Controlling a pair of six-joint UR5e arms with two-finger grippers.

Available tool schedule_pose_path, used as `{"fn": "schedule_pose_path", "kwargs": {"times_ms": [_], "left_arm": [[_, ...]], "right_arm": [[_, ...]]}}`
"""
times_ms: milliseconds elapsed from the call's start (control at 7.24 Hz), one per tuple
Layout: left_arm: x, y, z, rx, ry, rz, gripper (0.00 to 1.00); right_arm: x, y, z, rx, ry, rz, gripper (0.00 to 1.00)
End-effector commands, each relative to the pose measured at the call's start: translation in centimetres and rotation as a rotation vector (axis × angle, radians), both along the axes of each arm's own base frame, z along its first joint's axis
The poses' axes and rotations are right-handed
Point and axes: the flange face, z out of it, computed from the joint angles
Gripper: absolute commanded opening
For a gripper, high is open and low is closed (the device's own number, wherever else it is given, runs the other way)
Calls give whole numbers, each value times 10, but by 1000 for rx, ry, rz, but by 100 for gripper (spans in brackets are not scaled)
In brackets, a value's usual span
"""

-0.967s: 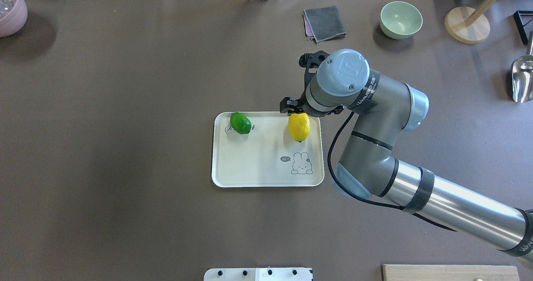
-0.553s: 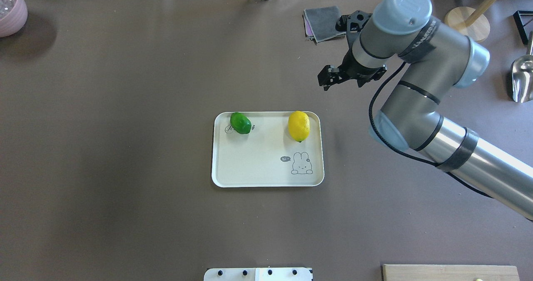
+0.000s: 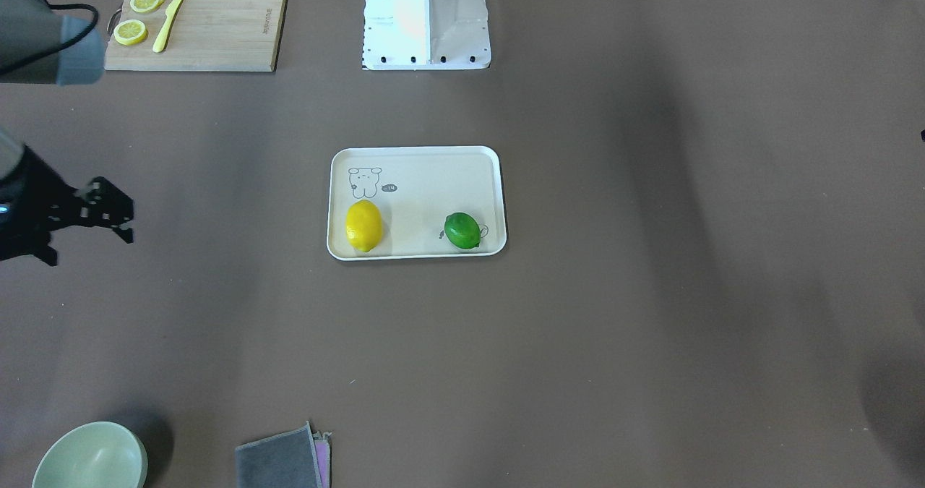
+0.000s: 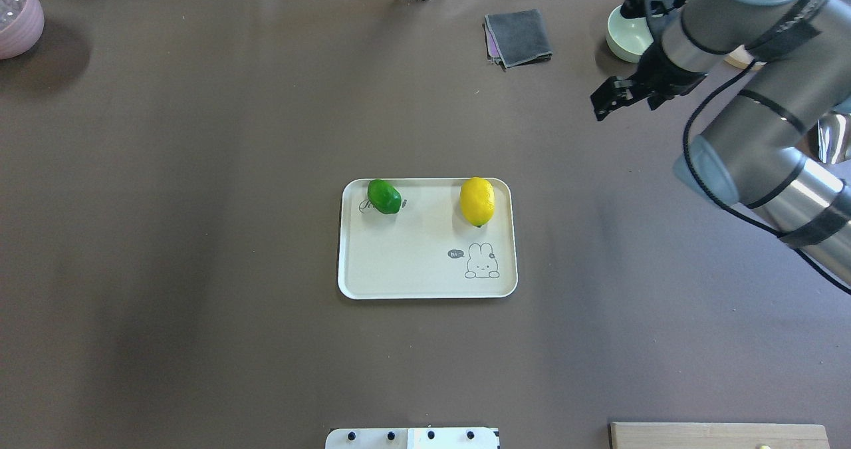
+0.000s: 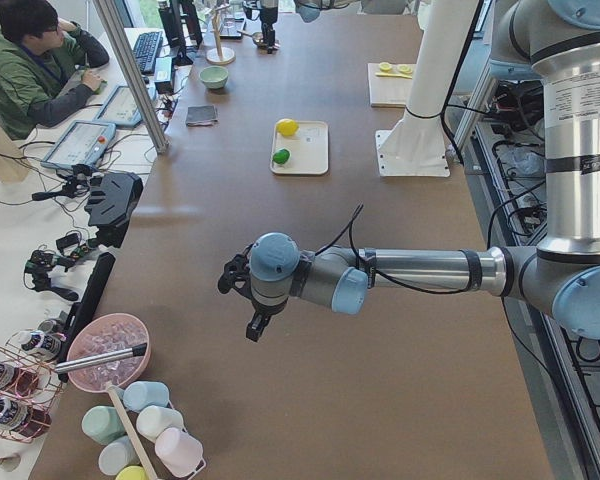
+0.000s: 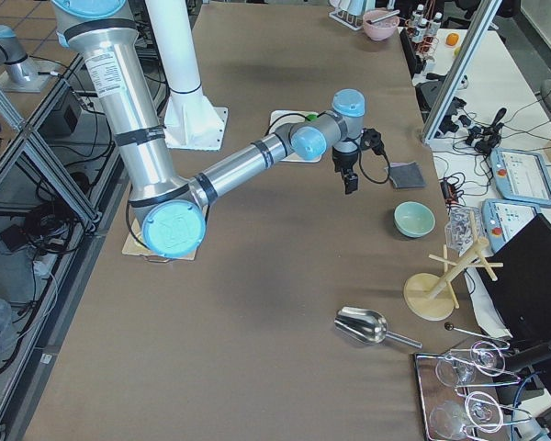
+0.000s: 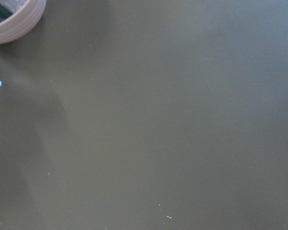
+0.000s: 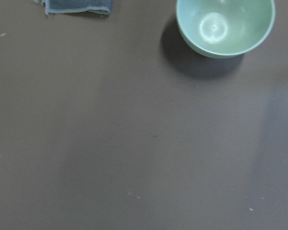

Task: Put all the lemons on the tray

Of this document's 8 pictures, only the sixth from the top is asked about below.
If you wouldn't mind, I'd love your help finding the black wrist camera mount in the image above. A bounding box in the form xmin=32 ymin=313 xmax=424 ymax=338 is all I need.
xmin=360 ymin=128 xmax=386 ymax=156

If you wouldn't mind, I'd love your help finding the wooden cutting board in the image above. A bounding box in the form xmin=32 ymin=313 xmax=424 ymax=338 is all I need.
xmin=122 ymin=200 xmax=208 ymax=260

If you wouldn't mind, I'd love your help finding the teach pendant lower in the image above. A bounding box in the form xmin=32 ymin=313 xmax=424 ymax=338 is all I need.
xmin=481 ymin=198 xmax=541 ymax=252

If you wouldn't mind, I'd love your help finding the aluminium frame post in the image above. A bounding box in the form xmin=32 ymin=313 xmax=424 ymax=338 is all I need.
xmin=421 ymin=0 xmax=501 ymax=144

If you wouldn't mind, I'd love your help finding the teach pendant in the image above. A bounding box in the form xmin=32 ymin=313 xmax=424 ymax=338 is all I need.
xmin=489 ymin=148 xmax=551 ymax=208
xmin=481 ymin=198 xmax=541 ymax=252

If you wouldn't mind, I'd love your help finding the wooden mug tree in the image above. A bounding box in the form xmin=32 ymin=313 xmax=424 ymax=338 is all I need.
xmin=403 ymin=213 xmax=503 ymax=321

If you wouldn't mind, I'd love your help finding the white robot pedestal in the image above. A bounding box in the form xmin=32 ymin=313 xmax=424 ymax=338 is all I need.
xmin=146 ymin=0 xmax=228 ymax=152

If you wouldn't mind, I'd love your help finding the metal scoop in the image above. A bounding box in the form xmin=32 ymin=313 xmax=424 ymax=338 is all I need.
xmin=334 ymin=306 xmax=422 ymax=349

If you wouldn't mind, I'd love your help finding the wine glass rack tray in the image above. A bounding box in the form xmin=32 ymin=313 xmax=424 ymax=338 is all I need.
xmin=414 ymin=340 xmax=532 ymax=440

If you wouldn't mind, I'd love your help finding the pink bowl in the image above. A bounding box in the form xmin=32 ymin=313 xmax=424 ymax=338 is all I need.
xmin=363 ymin=9 xmax=399 ymax=41

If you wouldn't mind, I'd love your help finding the grey folded cloth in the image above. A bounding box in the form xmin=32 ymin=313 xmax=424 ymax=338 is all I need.
xmin=388 ymin=162 xmax=426 ymax=189

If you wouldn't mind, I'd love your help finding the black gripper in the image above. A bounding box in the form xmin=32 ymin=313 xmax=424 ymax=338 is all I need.
xmin=332 ymin=149 xmax=359 ymax=195

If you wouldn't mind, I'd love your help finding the orange fruit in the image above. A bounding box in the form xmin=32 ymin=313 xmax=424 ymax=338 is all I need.
xmin=445 ymin=32 xmax=459 ymax=47

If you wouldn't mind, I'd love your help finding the teach pendant upper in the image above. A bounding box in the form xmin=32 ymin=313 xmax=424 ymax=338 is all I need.
xmin=489 ymin=148 xmax=551 ymax=208

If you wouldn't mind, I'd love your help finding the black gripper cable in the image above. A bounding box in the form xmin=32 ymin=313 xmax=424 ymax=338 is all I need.
xmin=269 ymin=109 xmax=393 ymax=185

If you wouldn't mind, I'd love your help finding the mint green bowl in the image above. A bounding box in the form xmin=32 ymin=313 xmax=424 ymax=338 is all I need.
xmin=393 ymin=201 xmax=435 ymax=238

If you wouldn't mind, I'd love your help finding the white plastic tray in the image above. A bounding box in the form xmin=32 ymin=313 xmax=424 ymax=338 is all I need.
xmin=266 ymin=109 xmax=325 ymax=164

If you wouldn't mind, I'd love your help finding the black monitor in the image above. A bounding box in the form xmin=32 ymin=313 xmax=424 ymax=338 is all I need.
xmin=481 ymin=214 xmax=551 ymax=340

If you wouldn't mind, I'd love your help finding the copper bottle rack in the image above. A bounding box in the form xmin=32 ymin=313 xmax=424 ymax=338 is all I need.
xmin=404 ymin=1 xmax=443 ymax=62

